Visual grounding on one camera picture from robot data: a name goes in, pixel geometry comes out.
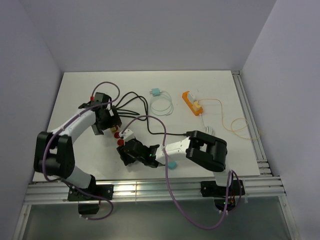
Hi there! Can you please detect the beige red power strip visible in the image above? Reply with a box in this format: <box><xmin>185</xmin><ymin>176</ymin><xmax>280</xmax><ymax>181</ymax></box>
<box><xmin>110</xmin><ymin>125</ymin><xmax>125</xmax><ymax>146</ymax></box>

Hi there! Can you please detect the dark teal charger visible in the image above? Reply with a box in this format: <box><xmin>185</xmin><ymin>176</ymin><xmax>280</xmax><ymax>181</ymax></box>
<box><xmin>167</xmin><ymin>161</ymin><xmax>177</xmax><ymax>170</ymax></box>

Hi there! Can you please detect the tan yellow charger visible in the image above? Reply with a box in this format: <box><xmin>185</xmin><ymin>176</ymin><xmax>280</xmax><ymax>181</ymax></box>
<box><xmin>192</xmin><ymin>101</ymin><xmax>202</xmax><ymax>112</ymax></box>

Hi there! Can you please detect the white dual usb charger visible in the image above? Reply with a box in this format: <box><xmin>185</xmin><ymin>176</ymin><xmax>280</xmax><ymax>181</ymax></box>
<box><xmin>187</xmin><ymin>91</ymin><xmax>197</xmax><ymax>105</ymax></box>

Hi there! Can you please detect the yellow olive charger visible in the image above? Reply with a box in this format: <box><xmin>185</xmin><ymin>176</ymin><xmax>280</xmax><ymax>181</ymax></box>
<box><xmin>110</xmin><ymin>126</ymin><xmax>119</xmax><ymax>133</ymax></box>

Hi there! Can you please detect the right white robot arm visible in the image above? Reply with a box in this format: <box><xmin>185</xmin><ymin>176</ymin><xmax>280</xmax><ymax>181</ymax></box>
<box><xmin>117</xmin><ymin>129</ymin><xmax>234</xmax><ymax>195</ymax></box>

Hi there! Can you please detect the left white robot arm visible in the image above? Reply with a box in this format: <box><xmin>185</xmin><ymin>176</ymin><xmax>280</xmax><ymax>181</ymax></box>
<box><xmin>33</xmin><ymin>92</ymin><xmax>122</xmax><ymax>200</ymax></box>

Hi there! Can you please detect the light teal charger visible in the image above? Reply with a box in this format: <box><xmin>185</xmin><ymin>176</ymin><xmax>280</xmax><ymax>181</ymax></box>
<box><xmin>149</xmin><ymin>88</ymin><xmax>161</xmax><ymax>97</ymax></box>

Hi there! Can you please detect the orange power strip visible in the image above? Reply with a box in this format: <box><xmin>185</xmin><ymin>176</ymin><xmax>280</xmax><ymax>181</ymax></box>
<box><xmin>182</xmin><ymin>91</ymin><xmax>203</xmax><ymax>116</ymax></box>

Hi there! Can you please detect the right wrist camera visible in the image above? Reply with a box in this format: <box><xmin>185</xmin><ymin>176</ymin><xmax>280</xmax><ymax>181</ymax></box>
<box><xmin>119</xmin><ymin>129</ymin><xmax>135</xmax><ymax>142</ymax></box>

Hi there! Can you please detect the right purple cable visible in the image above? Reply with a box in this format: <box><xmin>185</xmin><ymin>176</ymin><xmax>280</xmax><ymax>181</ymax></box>
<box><xmin>120</xmin><ymin>115</ymin><xmax>243</xmax><ymax>230</ymax></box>

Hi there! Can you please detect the purple cable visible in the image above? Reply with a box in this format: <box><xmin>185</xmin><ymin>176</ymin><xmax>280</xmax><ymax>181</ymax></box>
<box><xmin>42</xmin><ymin>81</ymin><xmax>121</xmax><ymax>221</ymax></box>
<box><xmin>120</xmin><ymin>115</ymin><xmax>243</xmax><ymax>230</ymax></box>

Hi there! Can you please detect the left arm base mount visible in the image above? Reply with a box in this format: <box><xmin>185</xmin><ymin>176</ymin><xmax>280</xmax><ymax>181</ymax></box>
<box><xmin>67</xmin><ymin>184</ymin><xmax>114</xmax><ymax>218</ymax></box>

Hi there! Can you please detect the black power cable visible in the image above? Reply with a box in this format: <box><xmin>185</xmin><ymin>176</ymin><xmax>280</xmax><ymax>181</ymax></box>
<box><xmin>111</xmin><ymin>91</ymin><xmax>193</xmax><ymax>137</ymax></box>

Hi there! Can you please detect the light teal usb cable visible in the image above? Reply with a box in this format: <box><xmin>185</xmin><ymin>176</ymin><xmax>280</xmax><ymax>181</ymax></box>
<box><xmin>149</xmin><ymin>91</ymin><xmax>175</xmax><ymax>117</ymax></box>

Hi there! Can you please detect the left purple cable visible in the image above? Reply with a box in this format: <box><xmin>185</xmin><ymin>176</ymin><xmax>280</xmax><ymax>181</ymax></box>
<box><xmin>42</xmin><ymin>81</ymin><xmax>121</xmax><ymax>221</ymax></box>

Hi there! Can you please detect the white power strip cable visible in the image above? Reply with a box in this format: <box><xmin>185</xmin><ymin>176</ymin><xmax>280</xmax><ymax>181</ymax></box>
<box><xmin>199</xmin><ymin>112</ymin><xmax>216</xmax><ymax>137</ymax></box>

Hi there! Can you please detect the yellow thin cable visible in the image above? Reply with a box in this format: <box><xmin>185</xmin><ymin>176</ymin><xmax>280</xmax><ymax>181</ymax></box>
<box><xmin>198</xmin><ymin>98</ymin><xmax>262</xmax><ymax>141</ymax></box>

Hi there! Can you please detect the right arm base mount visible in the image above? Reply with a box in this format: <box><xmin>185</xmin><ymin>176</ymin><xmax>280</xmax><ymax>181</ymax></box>
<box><xmin>200</xmin><ymin>180</ymin><xmax>246</xmax><ymax>212</ymax></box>

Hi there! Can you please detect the aluminium right rail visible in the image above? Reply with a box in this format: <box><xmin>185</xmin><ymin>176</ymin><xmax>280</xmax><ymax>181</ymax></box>
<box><xmin>231</xmin><ymin>71</ymin><xmax>273</xmax><ymax>177</ymax></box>

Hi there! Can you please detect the aluminium rail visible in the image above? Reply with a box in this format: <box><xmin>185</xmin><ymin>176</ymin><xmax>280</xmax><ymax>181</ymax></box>
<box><xmin>231</xmin><ymin>71</ymin><xmax>273</xmax><ymax>177</ymax></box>
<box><xmin>23</xmin><ymin>176</ymin><xmax>286</xmax><ymax>205</ymax></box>

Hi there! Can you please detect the aluminium front rail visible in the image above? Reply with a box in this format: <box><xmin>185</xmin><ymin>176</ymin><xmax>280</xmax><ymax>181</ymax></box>
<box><xmin>23</xmin><ymin>176</ymin><xmax>286</xmax><ymax>205</ymax></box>

